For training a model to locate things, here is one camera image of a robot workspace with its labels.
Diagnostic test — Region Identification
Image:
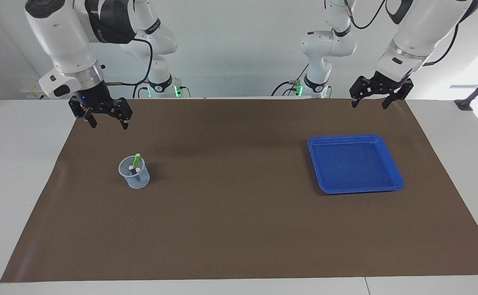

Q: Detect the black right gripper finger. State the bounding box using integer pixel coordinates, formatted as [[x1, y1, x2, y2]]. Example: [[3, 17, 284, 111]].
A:
[[100, 98, 133, 130], [68, 97, 98, 129]]

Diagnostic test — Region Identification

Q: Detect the white socket box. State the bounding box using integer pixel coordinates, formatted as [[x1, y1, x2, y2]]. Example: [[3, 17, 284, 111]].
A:
[[21, 80, 50, 100]]

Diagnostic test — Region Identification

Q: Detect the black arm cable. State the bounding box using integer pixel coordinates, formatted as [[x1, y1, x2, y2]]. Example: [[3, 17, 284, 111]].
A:
[[100, 38, 154, 99], [344, 0, 460, 67]]

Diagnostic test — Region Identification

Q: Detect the brown table mat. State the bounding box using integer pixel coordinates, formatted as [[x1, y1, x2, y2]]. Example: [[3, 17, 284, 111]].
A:
[[0, 98, 478, 283]]

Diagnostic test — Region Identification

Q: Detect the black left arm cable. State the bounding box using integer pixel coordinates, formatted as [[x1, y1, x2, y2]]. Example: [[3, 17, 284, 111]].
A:
[[344, 0, 460, 67]]

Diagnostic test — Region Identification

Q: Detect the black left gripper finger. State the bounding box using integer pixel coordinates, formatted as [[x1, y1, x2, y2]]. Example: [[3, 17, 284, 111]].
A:
[[349, 76, 377, 109], [382, 79, 414, 110]]

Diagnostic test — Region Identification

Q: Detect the black base cable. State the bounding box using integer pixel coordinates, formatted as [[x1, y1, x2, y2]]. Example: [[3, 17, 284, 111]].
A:
[[132, 79, 151, 99], [272, 61, 310, 97]]

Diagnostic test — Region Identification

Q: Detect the black clamp stand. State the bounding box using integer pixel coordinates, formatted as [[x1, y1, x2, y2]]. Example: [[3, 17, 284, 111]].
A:
[[454, 66, 478, 111]]

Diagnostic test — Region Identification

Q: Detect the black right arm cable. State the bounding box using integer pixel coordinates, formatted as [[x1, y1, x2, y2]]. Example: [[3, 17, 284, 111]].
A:
[[100, 38, 154, 99]]

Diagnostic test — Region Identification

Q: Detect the blue plastic tray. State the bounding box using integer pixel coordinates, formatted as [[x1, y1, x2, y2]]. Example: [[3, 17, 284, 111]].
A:
[[307, 134, 405, 195]]

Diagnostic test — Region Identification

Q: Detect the clear plastic cup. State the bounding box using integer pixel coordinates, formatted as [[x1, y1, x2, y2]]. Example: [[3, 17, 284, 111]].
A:
[[118, 156, 151, 190]]

